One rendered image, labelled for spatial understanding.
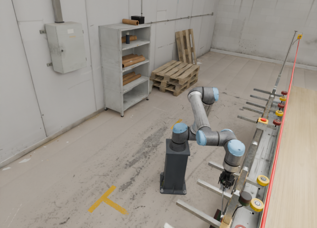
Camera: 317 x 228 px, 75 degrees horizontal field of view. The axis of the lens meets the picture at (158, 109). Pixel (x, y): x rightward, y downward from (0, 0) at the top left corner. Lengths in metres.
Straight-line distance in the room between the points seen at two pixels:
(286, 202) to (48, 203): 2.26
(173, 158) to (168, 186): 0.44
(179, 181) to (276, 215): 1.23
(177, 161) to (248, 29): 7.37
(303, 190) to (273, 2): 7.65
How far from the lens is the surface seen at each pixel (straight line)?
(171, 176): 2.50
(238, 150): 1.21
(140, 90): 4.60
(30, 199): 2.87
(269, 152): 2.62
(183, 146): 2.27
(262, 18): 8.99
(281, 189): 1.82
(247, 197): 1.31
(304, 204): 1.81
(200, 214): 1.50
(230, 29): 9.20
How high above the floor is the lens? 2.07
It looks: 29 degrees down
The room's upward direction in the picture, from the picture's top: 4 degrees clockwise
